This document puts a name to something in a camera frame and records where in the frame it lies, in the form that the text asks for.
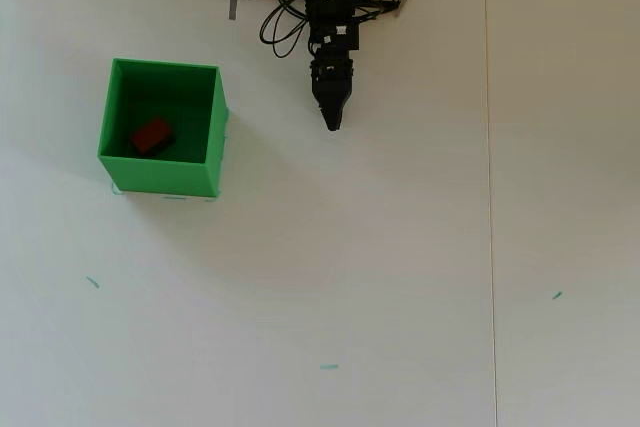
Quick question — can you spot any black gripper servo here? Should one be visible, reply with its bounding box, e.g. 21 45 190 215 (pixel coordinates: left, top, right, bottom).
306 21 362 133

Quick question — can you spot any red rectangular block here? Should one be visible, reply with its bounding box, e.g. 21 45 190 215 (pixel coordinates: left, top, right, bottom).
129 117 177 155

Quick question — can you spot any green open plastic bin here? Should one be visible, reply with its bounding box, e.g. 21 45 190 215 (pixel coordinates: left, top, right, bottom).
96 57 231 199

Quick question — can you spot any black looped servo cable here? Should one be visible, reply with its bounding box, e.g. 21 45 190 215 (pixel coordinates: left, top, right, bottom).
271 6 311 59

